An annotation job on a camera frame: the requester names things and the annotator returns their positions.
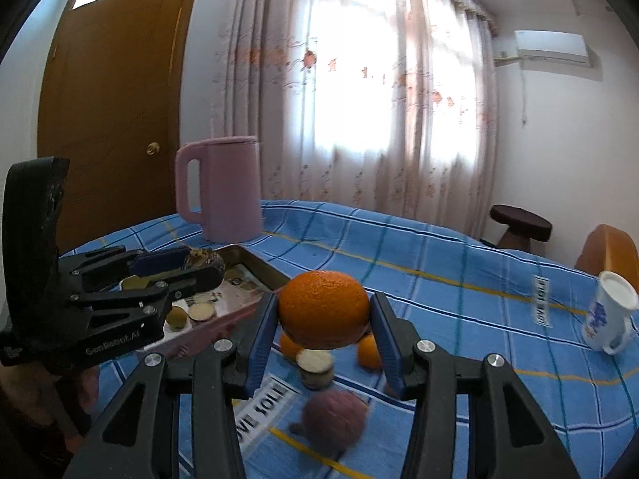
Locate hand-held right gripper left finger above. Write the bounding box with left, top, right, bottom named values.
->
left=62, top=292, right=279, bottom=479

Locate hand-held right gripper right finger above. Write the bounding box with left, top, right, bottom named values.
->
left=368, top=292, right=585, bottom=479

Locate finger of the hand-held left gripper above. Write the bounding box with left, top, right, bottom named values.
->
left=70, top=264, right=225, bottom=320
left=59, top=245, right=191, bottom=293

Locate small orange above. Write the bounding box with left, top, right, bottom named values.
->
left=280, top=332, right=305, bottom=361
left=357, top=333, right=383, bottom=371

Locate dark brown water chestnut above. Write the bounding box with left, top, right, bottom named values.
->
left=184, top=248, right=225, bottom=273

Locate pink rectangular tin tray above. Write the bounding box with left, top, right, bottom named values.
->
left=120, top=243, right=290, bottom=360

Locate large orange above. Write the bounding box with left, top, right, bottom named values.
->
left=278, top=270, right=370, bottom=350

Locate purple sweet potato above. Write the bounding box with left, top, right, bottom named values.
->
left=290, top=390, right=369, bottom=460

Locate pink electric kettle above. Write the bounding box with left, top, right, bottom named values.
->
left=175, top=135, right=264, bottom=244

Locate blue plaid tablecloth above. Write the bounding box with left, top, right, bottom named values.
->
left=60, top=200, right=639, bottom=479

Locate brown wooden door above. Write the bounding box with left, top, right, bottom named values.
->
left=37, top=0, right=195, bottom=257

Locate dark round stool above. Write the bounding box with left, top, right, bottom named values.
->
left=489, top=204, right=553, bottom=253

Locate sheer floral curtain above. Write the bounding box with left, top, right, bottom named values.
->
left=185, top=0, right=500, bottom=240

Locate white cup with blue print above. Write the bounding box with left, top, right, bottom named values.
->
left=581, top=270, right=639, bottom=356

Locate white air conditioner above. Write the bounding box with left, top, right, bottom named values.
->
left=514, top=30, right=590, bottom=65

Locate white air conditioner cable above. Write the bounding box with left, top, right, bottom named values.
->
left=520, top=64, right=531, bottom=127

